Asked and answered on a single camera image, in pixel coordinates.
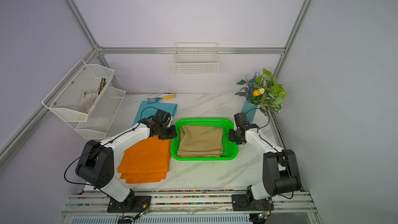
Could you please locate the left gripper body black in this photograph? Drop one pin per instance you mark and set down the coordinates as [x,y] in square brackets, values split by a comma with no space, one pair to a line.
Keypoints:
[168,133]

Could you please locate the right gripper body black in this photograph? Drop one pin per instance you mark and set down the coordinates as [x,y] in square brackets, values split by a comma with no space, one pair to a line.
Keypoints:
[233,136]

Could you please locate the teal pants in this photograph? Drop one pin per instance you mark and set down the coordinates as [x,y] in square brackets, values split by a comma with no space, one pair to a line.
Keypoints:
[147,109]

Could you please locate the green plastic basket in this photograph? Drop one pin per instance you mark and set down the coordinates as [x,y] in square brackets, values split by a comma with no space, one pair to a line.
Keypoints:
[229,150]

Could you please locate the orange pants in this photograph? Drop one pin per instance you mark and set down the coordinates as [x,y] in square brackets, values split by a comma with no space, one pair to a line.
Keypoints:
[146,162]

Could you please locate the beige pants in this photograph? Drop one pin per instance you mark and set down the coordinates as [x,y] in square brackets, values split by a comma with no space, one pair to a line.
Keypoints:
[200,141]

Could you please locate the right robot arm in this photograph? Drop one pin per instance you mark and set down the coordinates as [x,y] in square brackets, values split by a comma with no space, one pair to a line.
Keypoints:
[280,172]

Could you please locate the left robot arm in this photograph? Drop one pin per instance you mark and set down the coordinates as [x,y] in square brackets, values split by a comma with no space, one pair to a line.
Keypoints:
[96,165]

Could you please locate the teal vase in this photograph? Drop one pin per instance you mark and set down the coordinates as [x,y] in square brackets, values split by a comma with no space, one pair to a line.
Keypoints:
[250,110]

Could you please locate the artificial plant bouquet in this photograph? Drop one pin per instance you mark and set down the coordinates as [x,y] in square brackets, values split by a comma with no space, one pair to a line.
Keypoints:
[263,91]

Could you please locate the white mesh lower shelf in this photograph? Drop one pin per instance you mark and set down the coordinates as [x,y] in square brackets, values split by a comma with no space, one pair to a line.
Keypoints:
[99,122]

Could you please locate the brown dried twigs in shelf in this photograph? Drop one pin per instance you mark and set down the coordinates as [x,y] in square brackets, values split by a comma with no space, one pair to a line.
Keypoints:
[102,85]

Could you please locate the clear plastic bag in shelf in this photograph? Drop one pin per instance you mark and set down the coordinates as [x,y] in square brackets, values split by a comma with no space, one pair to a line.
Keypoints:
[87,100]

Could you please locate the small garden fork yellow handle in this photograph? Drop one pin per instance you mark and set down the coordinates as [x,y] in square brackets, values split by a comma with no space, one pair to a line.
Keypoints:
[157,99]

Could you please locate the white wire wall basket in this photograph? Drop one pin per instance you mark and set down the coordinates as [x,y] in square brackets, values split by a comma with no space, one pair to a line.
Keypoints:
[195,58]

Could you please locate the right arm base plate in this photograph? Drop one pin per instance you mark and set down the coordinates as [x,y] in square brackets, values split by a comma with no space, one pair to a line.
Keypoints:
[244,203]

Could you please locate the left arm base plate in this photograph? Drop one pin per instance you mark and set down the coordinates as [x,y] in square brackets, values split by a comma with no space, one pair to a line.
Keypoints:
[133,204]

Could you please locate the aluminium frame rails front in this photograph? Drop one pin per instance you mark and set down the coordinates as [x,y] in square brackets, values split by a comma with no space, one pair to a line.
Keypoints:
[190,207]

